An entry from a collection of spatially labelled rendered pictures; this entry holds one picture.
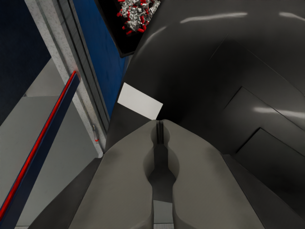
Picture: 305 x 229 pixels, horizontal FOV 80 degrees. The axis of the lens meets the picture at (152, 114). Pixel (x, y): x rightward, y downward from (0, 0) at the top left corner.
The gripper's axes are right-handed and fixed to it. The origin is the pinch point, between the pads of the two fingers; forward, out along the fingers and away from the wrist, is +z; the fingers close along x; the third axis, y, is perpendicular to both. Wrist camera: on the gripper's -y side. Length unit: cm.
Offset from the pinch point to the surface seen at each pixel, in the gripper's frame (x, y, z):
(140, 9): -2.3, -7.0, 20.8
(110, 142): -4.4, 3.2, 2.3
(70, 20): -15.3, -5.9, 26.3
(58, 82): -77, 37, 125
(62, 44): -16.4, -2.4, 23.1
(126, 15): -4.7, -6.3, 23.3
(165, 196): 0.3, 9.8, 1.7
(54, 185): -55, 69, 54
